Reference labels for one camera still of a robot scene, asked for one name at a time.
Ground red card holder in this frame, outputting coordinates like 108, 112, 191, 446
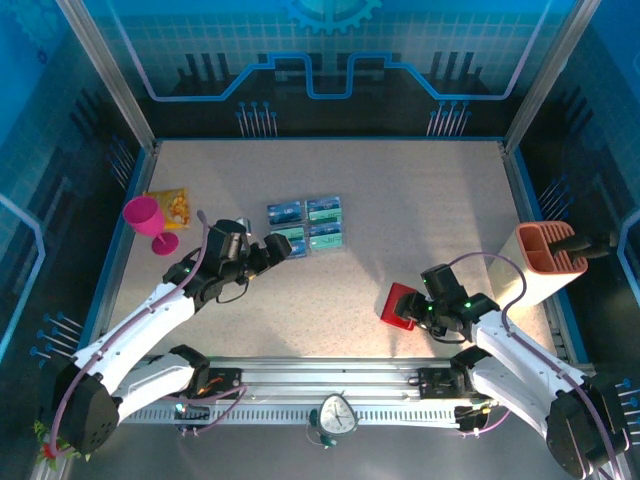
379, 282, 426, 332

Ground teal credit card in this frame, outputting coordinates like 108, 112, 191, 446
306, 207, 345, 224
309, 233, 347, 254

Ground blue wipes packet top left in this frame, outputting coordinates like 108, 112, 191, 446
267, 201, 307, 226

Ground white and orange knife block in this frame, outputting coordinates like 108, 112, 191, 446
489, 221, 590, 307

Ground yellow snack packet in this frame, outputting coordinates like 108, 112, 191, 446
143, 187, 192, 231

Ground pink plastic goblet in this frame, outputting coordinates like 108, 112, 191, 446
123, 195, 180, 256

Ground white triangular alarm clock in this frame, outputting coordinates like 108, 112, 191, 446
308, 392, 360, 448

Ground artificial plant with red flowers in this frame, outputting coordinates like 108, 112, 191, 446
32, 418, 92, 471

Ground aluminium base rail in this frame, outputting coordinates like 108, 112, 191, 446
207, 355, 599, 407

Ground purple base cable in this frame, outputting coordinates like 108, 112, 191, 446
172, 383, 249, 437
457, 397, 511, 440

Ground slotted silver cable duct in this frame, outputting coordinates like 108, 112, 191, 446
114, 407, 461, 427

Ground black knife handle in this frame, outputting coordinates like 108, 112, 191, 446
549, 230, 620, 266

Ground aluminium frame post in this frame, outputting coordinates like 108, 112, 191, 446
55, 0, 160, 154
501, 0, 603, 154

